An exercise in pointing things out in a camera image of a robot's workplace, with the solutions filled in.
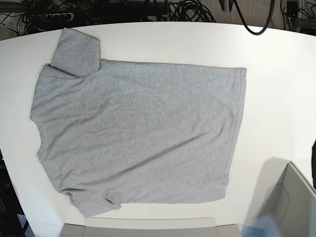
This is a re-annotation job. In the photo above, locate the grey T-shirt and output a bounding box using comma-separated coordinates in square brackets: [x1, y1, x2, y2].
[30, 29, 246, 218]

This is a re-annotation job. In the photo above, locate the black power strip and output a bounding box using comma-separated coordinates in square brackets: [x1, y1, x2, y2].
[31, 12, 75, 23]

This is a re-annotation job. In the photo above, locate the black cable coil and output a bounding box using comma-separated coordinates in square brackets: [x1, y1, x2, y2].
[170, 0, 217, 23]

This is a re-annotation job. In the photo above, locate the hanging black cable loop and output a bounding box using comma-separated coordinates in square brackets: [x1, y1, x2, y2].
[232, 0, 276, 36]

